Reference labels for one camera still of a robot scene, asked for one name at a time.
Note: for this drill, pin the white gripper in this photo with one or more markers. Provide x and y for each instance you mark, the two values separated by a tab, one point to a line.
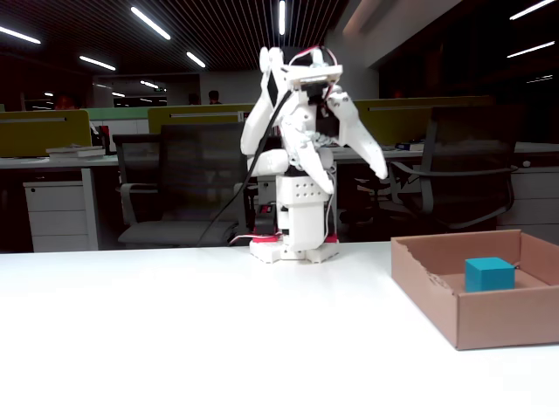
325	124

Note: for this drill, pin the blue cube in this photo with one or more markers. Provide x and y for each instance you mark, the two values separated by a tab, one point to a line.
489	277

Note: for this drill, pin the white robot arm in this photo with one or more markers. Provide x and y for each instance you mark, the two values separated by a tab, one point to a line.
301	218

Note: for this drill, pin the brown cardboard box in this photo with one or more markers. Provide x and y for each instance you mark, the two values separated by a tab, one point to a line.
502	318

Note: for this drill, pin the yellow desk partition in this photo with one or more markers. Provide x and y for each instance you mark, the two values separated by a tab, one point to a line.
196	118
39	133
393	120

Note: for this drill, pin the red base clamp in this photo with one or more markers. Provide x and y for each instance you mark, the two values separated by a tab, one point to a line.
266	238

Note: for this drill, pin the person in background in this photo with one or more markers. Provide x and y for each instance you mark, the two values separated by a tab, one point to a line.
214	98
194	99

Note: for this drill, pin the black mesh office chair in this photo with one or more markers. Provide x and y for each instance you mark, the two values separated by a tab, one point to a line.
196	174
471	139

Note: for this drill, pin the ceiling strip light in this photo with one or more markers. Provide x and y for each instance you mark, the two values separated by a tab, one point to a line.
97	63
533	9
195	59
530	50
150	23
19	35
281	17

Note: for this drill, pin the white office desk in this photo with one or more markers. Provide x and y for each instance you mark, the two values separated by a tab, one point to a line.
537	150
43	162

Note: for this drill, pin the white drawer cabinet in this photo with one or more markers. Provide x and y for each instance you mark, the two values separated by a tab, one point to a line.
537	196
57	214

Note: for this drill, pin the green desk partition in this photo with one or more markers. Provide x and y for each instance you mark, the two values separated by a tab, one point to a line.
118	113

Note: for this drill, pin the stack of books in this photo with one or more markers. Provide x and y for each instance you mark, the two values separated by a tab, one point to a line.
76	151

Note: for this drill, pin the person in red shirt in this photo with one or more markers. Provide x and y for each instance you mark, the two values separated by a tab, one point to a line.
66	102

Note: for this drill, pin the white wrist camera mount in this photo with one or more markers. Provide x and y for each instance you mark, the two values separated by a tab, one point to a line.
314	75

